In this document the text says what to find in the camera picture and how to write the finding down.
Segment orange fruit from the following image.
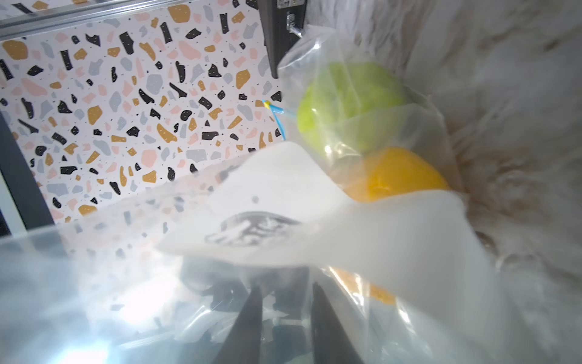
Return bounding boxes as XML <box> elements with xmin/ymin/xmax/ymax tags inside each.
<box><xmin>328</xmin><ymin>267</ymin><xmax>396</xmax><ymax>306</ymax></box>

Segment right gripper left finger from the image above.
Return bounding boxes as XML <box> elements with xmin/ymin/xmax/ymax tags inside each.
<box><xmin>212</xmin><ymin>286</ymin><xmax>263</xmax><ymax>364</ymax></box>

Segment green lime fruit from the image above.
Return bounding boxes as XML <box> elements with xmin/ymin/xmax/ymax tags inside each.
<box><xmin>296</xmin><ymin>62</ymin><xmax>411</xmax><ymax>155</ymax></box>

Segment black briefcase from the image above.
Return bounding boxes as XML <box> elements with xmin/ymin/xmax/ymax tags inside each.
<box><xmin>257</xmin><ymin>0</ymin><xmax>308</xmax><ymax>79</ymax></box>

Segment yellow lemon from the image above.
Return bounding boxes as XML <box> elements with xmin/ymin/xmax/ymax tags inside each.
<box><xmin>343</xmin><ymin>147</ymin><xmax>451</xmax><ymax>203</ymax></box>

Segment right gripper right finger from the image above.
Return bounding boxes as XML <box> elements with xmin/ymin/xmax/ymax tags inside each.
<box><xmin>311</xmin><ymin>283</ymin><xmax>363</xmax><ymax>364</ymax></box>

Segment clear red zip-top bag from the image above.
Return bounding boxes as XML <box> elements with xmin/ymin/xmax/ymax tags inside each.
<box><xmin>1</xmin><ymin>27</ymin><xmax>547</xmax><ymax>363</ymax></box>

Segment clear blue zip-top bag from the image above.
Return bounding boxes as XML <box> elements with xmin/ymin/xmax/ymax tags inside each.
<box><xmin>262</xmin><ymin>100</ymin><xmax>286</xmax><ymax>140</ymax></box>

